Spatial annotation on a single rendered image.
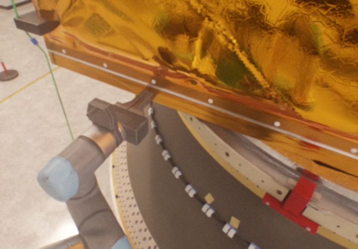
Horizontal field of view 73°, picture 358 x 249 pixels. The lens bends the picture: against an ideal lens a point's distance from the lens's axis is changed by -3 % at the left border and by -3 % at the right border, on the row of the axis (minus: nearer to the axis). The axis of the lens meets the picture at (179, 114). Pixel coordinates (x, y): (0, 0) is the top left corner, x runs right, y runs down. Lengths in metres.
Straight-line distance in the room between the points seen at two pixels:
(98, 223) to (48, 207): 2.16
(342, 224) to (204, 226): 0.38
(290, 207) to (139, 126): 0.37
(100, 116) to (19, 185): 2.46
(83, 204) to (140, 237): 0.53
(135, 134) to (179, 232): 0.45
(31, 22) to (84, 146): 0.38
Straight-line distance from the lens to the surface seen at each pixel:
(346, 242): 0.73
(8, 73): 4.62
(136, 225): 1.07
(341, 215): 0.63
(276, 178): 0.62
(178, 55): 0.50
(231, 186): 0.73
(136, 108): 0.61
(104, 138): 0.53
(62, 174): 0.49
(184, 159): 0.83
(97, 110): 0.51
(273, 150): 0.61
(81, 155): 0.50
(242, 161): 0.62
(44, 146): 3.19
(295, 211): 0.62
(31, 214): 2.70
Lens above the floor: 2.18
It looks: 41 degrees down
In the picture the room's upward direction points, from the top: 4 degrees clockwise
